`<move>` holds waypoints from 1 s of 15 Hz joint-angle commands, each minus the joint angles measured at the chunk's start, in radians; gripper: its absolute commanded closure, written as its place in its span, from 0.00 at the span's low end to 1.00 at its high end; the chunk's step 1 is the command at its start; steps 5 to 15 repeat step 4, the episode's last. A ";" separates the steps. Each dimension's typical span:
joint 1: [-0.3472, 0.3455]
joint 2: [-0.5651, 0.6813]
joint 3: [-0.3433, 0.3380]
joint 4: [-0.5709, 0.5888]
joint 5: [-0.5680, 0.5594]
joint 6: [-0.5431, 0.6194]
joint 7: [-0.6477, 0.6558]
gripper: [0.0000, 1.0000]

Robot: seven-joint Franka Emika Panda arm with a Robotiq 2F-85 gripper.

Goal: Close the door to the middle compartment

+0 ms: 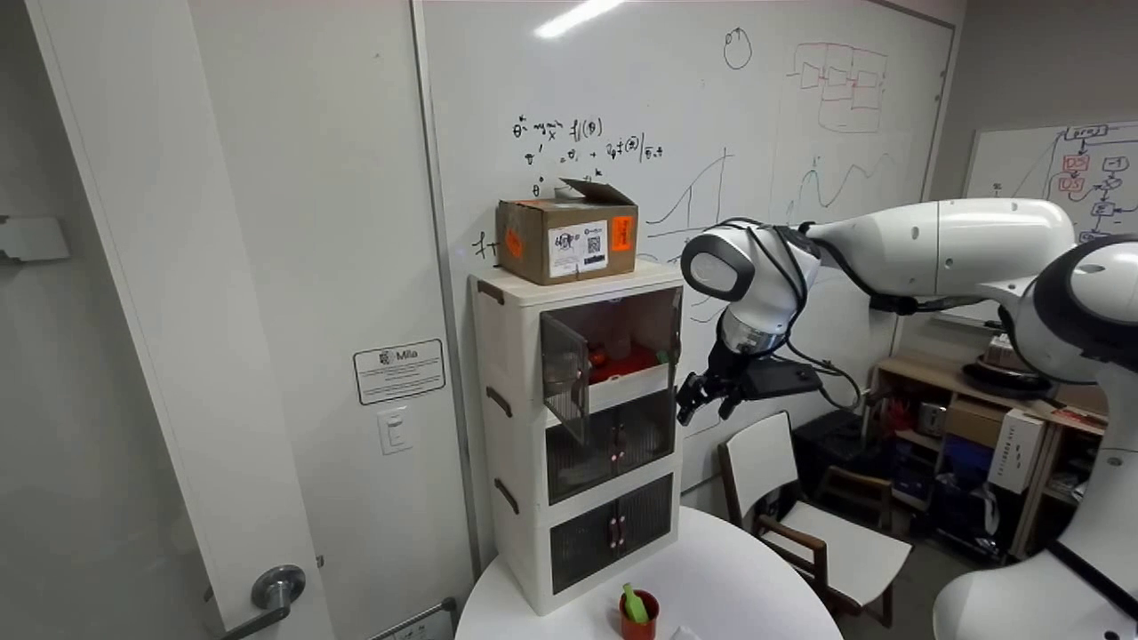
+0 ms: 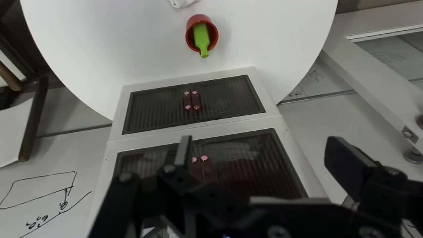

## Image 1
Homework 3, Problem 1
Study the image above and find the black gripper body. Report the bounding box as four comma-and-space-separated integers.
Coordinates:
698, 339, 763, 407

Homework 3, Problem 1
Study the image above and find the white three-compartment cabinet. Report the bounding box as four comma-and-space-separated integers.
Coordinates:
461, 257, 692, 618

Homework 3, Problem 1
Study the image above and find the white room door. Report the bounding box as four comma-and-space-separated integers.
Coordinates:
21, 0, 339, 640

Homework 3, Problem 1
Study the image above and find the red object in cabinet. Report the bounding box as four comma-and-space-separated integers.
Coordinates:
582, 339, 662, 384

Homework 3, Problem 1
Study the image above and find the cardboard box with orange sticker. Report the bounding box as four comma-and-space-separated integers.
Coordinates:
489, 175, 642, 287

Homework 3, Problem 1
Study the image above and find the green item in cup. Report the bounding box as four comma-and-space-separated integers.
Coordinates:
618, 578, 655, 629

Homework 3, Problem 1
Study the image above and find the wooden storage shelf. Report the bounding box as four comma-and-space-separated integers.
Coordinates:
867, 353, 1113, 562

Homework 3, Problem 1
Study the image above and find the small whiteboard with coloured drawings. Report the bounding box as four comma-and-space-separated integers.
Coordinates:
958, 116, 1138, 243

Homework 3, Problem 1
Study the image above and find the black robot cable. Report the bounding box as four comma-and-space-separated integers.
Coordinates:
763, 221, 871, 416

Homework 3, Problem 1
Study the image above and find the white chair with wooden frame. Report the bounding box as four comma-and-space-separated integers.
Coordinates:
720, 407, 916, 629

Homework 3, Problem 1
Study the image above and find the large wall whiteboard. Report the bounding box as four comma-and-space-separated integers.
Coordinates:
406, 0, 958, 525

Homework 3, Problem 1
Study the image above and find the white wall sign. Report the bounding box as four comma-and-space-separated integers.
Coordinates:
348, 335, 450, 407

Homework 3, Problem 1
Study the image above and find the white light switch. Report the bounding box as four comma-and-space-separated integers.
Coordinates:
375, 400, 412, 457

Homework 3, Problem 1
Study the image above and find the silver door lever handle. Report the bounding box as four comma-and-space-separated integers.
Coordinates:
219, 562, 310, 640

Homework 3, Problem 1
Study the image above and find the grey wall mounted bracket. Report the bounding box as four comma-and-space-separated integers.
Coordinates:
0, 214, 73, 265

